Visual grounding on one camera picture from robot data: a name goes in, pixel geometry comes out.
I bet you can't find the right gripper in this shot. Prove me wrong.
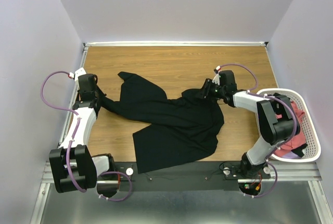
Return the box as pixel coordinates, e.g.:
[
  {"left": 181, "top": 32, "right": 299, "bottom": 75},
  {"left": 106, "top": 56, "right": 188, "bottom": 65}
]
[{"left": 194, "top": 78, "right": 225, "bottom": 103}]

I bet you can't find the black t shirt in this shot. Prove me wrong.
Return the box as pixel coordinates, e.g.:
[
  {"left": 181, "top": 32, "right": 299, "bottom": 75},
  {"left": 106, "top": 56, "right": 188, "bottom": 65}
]
[{"left": 101, "top": 71, "right": 224, "bottom": 173}]

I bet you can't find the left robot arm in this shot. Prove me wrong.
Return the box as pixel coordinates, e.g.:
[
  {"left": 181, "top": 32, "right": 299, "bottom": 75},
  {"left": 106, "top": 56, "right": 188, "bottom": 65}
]
[{"left": 49, "top": 68, "right": 116, "bottom": 193}]

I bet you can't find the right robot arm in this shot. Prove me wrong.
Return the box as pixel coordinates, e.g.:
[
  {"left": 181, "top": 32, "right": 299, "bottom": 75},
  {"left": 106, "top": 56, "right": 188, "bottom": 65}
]
[{"left": 199, "top": 70, "right": 300, "bottom": 178}]

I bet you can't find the pink shirt in basket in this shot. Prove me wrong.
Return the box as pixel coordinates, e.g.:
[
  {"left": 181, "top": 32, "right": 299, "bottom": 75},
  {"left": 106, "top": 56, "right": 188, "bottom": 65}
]
[{"left": 273, "top": 101, "right": 308, "bottom": 158}]

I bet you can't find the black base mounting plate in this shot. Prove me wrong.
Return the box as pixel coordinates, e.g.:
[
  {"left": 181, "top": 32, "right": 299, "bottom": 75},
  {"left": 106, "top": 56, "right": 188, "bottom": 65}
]
[{"left": 114, "top": 161, "right": 271, "bottom": 192}]

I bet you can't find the lavender garment in basket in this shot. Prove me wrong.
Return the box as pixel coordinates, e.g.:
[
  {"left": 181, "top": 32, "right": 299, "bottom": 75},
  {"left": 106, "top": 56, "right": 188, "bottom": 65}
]
[{"left": 282, "top": 152, "right": 301, "bottom": 159}]

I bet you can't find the white laundry basket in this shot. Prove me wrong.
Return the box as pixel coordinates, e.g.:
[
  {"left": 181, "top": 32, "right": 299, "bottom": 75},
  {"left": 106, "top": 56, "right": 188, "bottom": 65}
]
[{"left": 257, "top": 88, "right": 322, "bottom": 163}]

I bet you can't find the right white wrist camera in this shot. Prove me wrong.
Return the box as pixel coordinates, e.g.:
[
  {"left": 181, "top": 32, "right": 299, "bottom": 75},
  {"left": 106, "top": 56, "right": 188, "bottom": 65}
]
[{"left": 212, "top": 66, "right": 221, "bottom": 85}]

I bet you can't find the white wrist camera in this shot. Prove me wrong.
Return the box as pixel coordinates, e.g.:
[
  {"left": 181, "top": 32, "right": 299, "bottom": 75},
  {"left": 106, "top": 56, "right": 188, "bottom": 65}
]
[
  {"left": 212, "top": 66, "right": 221, "bottom": 85},
  {"left": 68, "top": 68, "right": 86, "bottom": 81}
]

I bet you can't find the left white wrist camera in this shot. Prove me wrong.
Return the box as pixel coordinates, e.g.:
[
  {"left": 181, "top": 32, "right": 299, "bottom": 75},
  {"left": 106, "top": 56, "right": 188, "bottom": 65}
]
[{"left": 68, "top": 68, "right": 86, "bottom": 81}]

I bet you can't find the aluminium back table rail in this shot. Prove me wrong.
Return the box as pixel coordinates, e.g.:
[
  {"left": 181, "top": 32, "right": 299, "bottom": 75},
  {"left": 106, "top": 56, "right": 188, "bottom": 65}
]
[{"left": 84, "top": 41, "right": 267, "bottom": 47}]

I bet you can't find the aluminium front frame rail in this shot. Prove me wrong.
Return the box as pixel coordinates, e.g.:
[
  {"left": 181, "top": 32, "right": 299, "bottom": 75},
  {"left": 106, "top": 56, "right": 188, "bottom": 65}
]
[{"left": 31, "top": 162, "right": 325, "bottom": 223}]

